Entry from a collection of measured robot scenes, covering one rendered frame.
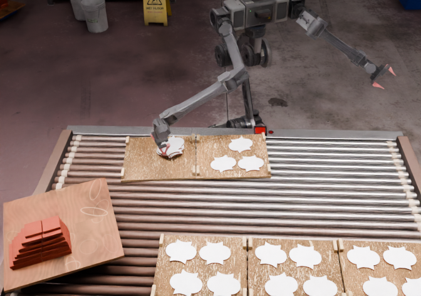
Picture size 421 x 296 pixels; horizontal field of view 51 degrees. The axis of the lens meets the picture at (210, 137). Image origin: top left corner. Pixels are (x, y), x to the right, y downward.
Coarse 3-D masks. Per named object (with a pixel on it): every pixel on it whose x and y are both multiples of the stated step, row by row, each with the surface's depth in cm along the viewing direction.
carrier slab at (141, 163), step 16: (144, 144) 264; (192, 144) 263; (128, 160) 254; (144, 160) 254; (160, 160) 254; (176, 160) 253; (192, 160) 253; (128, 176) 244; (144, 176) 244; (160, 176) 244; (176, 176) 244; (192, 176) 243
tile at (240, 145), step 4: (232, 140) 264; (236, 140) 264; (240, 140) 263; (244, 140) 263; (248, 140) 263; (232, 144) 261; (236, 144) 261; (240, 144) 261; (244, 144) 261; (248, 144) 261; (232, 148) 259; (236, 148) 259; (240, 148) 259; (244, 148) 258; (248, 148) 258; (240, 152) 256
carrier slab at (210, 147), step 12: (204, 144) 263; (216, 144) 263; (228, 144) 262; (252, 144) 262; (264, 144) 262; (204, 156) 255; (216, 156) 255; (228, 156) 255; (240, 156) 255; (264, 156) 254; (204, 168) 248; (240, 168) 247; (264, 168) 247
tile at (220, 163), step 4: (224, 156) 254; (216, 160) 251; (220, 160) 251; (224, 160) 251; (228, 160) 251; (232, 160) 251; (212, 164) 249; (216, 164) 249; (220, 164) 249; (224, 164) 249; (228, 164) 249; (232, 164) 249; (212, 168) 247; (216, 168) 247; (220, 168) 247; (224, 168) 247; (228, 168) 246; (220, 172) 245
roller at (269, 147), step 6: (72, 144) 268; (78, 144) 268; (84, 144) 268; (90, 144) 268; (96, 144) 268; (102, 144) 268; (108, 144) 267; (114, 144) 267; (120, 144) 267; (270, 150) 263; (276, 150) 263; (282, 150) 262; (288, 150) 262; (294, 150) 262; (300, 150) 262; (306, 150) 262; (312, 150) 261; (318, 150) 261; (324, 150) 261; (330, 150) 261; (336, 150) 261; (342, 150) 261; (348, 150) 260; (354, 150) 260; (360, 150) 260; (366, 150) 260; (372, 150) 260; (378, 150) 260; (384, 150) 259; (390, 150) 259; (396, 150) 259
